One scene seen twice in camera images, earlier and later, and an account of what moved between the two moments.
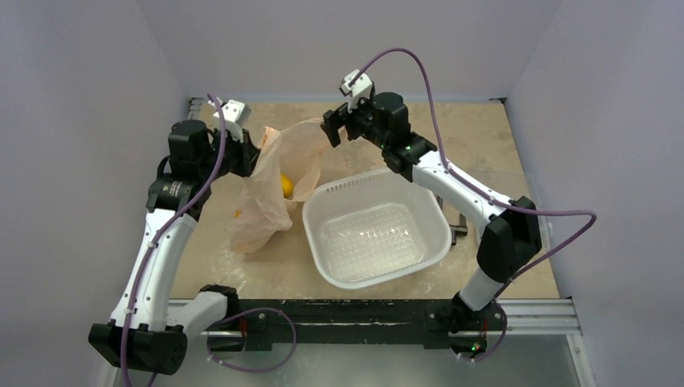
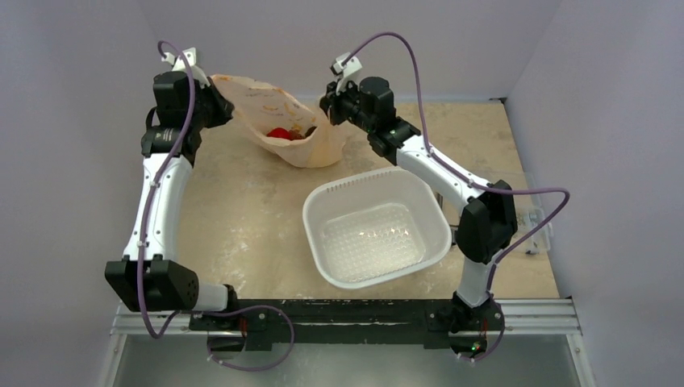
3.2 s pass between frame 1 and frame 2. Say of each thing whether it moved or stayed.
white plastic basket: stayed
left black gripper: moved
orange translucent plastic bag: moved
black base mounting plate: stayed
